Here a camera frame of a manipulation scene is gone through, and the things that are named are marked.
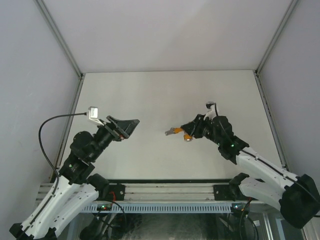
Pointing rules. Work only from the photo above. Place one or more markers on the perforated cable tray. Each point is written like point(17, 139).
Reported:
point(159, 208)

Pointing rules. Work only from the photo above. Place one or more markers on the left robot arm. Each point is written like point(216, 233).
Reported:
point(75, 186)

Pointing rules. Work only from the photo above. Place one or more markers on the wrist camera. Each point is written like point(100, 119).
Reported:
point(92, 116)
point(212, 110)

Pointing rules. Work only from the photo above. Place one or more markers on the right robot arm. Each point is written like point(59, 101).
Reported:
point(296, 197)

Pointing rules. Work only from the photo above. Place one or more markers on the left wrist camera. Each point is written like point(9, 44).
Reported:
point(92, 116)

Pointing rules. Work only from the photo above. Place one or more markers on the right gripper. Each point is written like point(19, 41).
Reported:
point(189, 127)

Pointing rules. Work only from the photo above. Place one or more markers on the orange water faucet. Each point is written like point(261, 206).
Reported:
point(186, 136)

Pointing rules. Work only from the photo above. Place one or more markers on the aluminium frame post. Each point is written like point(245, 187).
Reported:
point(53, 27)
point(260, 83)

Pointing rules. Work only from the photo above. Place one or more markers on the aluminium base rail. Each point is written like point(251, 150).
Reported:
point(163, 191)

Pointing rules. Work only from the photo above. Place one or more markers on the left aluminium frame post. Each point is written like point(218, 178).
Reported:
point(53, 27)

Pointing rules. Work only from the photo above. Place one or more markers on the right aluminium frame post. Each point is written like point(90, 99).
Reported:
point(260, 83)

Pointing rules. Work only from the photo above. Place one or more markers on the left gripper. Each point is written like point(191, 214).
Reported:
point(120, 129)

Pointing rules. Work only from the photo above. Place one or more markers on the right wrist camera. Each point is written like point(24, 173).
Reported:
point(212, 110)

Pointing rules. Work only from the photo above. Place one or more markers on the grey metal tee fitting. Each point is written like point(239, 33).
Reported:
point(171, 131)

